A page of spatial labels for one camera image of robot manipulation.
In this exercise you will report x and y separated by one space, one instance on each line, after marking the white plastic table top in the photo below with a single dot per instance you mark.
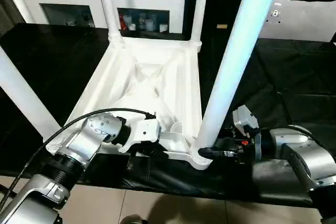
157 77

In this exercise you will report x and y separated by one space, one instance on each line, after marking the white plastic table leg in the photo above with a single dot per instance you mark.
236 51
109 6
199 6
23 90

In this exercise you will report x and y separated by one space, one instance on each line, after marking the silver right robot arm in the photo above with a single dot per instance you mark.
296 150

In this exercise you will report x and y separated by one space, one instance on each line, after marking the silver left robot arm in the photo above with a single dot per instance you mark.
86 140

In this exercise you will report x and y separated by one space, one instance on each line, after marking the brown rounded robot part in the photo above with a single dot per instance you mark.
132 220

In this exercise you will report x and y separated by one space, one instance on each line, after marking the light grey cushion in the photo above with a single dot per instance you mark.
296 16

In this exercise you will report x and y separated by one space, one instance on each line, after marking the black cabinet with yellow label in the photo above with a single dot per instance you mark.
220 3

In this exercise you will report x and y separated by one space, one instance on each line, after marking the white sideboard with glass doors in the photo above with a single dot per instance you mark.
78 6

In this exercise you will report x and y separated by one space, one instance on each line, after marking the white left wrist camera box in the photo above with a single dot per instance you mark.
144 130

